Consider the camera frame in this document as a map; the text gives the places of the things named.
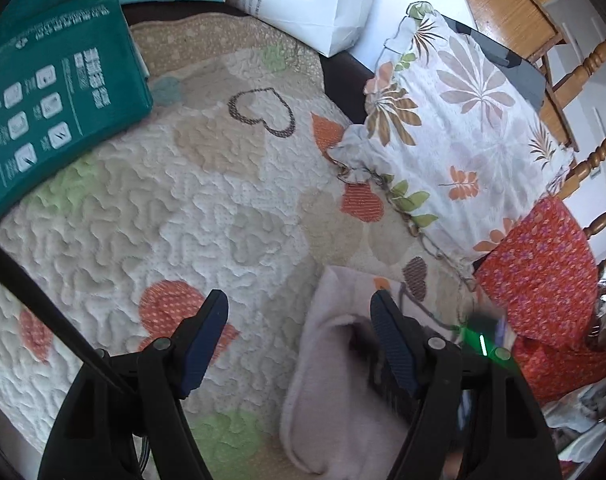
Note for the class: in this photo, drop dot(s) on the red floral fabric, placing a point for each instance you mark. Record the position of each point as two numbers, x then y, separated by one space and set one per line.
544 276

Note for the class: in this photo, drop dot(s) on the heart-patterned quilt bedspread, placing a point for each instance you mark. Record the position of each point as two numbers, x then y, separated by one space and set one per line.
226 185

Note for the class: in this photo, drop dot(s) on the pale pink fleece garment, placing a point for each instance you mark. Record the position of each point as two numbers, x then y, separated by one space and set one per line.
334 424

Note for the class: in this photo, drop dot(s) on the floral leaf-print pillow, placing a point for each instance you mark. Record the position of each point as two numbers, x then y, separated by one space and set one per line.
460 151

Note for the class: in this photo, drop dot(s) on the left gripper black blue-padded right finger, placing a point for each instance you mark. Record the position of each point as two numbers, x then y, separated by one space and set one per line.
507 435

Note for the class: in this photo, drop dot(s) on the green printed package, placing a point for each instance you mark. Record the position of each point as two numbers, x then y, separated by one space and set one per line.
70 78

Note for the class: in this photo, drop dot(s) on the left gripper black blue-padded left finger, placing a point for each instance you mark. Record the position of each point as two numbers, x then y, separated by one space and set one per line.
120 409

